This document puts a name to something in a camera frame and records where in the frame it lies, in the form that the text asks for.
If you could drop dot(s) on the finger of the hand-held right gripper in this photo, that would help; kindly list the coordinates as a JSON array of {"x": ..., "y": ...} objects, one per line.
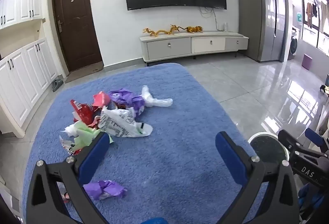
[
  {"x": 314, "y": 136},
  {"x": 290, "y": 139}
]

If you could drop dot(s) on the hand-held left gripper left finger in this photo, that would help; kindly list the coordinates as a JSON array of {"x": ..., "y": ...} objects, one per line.
[{"x": 93, "y": 159}]

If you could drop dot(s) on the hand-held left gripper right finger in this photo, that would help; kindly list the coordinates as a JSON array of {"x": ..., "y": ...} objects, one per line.
[{"x": 230, "y": 157}]

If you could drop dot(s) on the white round waste bin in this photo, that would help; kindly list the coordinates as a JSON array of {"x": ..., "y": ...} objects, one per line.
[{"x": 266, "y": 148}]

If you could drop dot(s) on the green paper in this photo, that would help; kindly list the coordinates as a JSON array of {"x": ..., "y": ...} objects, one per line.
[{"x": 84, "y": 134}]

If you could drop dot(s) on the small purple wrapper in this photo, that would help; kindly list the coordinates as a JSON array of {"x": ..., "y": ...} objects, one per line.
[{"x": 105, "y": 188}]

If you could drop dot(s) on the white tissue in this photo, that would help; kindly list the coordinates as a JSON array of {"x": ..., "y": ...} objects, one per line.
[{"x": 69, "y": 130}]

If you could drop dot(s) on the white printed plastic bag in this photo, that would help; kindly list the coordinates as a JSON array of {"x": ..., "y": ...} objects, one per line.
[{"x": 120, "y": 123}]

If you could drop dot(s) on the red white-lettered wrapper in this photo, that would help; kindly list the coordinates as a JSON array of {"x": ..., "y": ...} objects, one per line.
[{"x": 82, "y": 112}]

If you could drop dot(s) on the pink red wrapper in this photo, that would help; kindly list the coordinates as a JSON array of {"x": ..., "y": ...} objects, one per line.
[{"x": 101, "y": 99}]

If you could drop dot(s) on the large purple wrapper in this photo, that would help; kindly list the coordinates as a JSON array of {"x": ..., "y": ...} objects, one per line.
[{"x": 123, "y": 96}]

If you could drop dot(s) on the clear plastic bag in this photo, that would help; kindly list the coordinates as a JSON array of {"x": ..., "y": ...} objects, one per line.
[{"x": 156, "y": 102}]

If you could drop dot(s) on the small yellow black toy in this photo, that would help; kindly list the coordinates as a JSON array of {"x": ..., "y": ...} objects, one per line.
[{"x": 323, "y": 89}]

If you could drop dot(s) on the blue fluffy blanket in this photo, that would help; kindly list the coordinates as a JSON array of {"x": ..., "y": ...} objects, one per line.
[{"x": 167, "y": 162}]

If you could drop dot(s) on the purple stool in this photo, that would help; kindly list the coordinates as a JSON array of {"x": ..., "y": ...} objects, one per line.
[{"x": 307, "y": 62}]

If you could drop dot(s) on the grey slippers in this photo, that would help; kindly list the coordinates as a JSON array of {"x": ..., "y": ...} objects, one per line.
[{"x": 57, "y": 84}]

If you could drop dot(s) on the brown doormat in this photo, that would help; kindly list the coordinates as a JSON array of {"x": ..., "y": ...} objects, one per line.
[{"x": 82, "y": 74}]

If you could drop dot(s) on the washing machine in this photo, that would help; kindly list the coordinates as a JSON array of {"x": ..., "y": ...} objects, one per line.
[{"x": 293, "y": 45}]

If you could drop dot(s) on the balcony window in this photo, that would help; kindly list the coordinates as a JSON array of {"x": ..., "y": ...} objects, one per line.
[{"x": 323, "y": 38}]

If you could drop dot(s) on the white base cabinets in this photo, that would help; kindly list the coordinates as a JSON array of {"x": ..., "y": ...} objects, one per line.
[{"x": 25, "y": 80}]

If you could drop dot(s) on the white low television cabinet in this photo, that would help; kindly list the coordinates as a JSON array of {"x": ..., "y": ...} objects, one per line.
[{"x": 180, "y": 46}]

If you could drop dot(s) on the hanging clothes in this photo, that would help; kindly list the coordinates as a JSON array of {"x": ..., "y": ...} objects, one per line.
[{"x": 312, "y": 13}]

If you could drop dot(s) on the grey double-door refrigerator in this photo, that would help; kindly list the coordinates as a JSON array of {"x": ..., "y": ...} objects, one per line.
[{"x": 259, "y": 15}]

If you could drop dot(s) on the clear plastic bottle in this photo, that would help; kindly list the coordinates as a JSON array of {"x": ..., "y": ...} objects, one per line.
[{"x": 226, "y": 26}]

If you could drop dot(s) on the orange tiger figure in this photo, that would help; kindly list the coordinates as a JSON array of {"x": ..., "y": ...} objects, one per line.
[{"x": 194, "y": 29}]

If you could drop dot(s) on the dark brown door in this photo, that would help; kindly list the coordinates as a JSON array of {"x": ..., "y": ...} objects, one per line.
[{"x": 75, "y": 23}]

